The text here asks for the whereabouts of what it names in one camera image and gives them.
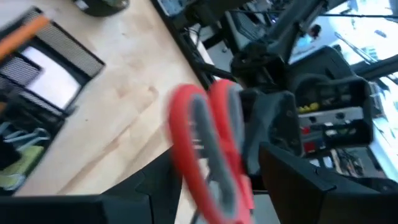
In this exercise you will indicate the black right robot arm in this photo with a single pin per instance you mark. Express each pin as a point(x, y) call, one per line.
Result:
point(255, 65)

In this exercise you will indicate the orange pencil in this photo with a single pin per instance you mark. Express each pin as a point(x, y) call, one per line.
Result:
point(21, 34)

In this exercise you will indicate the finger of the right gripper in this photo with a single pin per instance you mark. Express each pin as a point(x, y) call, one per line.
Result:
point(270, 121)

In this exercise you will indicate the small green block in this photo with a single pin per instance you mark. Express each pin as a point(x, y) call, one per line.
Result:
point(18, 165)

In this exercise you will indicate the silver metal clip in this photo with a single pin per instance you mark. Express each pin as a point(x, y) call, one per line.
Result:
point(25, 137)

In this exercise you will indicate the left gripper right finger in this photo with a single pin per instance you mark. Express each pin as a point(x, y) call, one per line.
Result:
point(326, 205)

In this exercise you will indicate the black mesh desk organizer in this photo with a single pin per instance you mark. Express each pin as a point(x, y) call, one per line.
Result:
point(77, 59)

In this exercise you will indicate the potted green succulent plant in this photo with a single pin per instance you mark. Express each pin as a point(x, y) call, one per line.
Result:
point(99, 6)

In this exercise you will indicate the black aluminium table frame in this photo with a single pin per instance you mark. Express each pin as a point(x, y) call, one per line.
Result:
point(192, 56)

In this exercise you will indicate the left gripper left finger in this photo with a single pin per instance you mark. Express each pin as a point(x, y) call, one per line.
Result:
point(109, 208)

